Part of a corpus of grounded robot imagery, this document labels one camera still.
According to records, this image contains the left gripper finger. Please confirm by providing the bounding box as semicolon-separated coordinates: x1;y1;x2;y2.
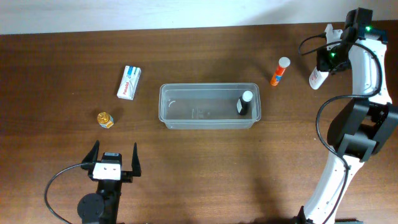
81;140;100;170
131;142;142;177

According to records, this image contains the white spray bottle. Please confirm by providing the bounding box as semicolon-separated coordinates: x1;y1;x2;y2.
309;67;329;90

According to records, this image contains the dark bottle white cap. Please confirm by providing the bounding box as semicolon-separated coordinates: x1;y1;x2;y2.
236;90;253;116

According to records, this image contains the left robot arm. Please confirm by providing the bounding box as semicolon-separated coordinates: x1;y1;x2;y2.
77;141;142;224

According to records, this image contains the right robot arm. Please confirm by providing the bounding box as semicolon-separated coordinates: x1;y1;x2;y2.
293;7;397;223

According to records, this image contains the clear plastic container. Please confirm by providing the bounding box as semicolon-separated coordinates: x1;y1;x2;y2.
159;83;261;129

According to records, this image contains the small gold-lidded balm jar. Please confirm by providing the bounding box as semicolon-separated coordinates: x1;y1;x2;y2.
97;112;114;129

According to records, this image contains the orange tube white cap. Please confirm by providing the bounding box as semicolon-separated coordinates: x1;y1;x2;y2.
270;57;290;86

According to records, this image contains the white Panadol box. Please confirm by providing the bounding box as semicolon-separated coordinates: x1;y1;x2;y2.
116;65;141;100

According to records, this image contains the left black cable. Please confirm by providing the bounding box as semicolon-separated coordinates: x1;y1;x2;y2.
44;162;94;224

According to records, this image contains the black cable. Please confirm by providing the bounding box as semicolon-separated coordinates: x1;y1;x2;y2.
44;162;94;224
297;33;383;224

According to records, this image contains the right black cable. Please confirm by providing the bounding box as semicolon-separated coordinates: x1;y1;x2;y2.
297;33;383;224

